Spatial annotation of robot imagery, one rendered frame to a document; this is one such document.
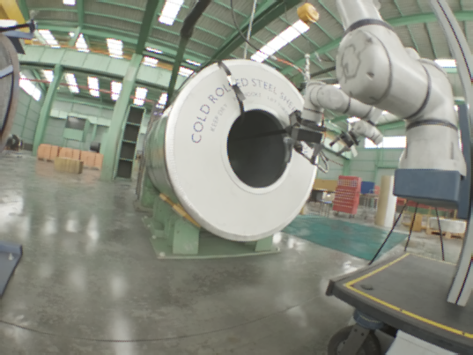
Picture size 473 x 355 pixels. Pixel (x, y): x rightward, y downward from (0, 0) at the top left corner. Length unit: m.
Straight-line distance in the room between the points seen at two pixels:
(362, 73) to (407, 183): 0.24
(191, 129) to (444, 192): 1.03
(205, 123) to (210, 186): 0.34
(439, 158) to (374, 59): 0.23
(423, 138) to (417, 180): 0.09
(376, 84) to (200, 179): 0.91
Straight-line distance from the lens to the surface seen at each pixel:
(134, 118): 7.55
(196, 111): 1.09
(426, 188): 0.46
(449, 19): 0.86
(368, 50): 0.41
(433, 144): 0.49
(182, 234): 1.30
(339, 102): 0.72
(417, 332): 0.49
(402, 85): 0.44
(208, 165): 1.08
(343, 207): 6.15
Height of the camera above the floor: 0.54
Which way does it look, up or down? 1 degrees up
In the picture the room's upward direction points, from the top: 9 degrees clockwise
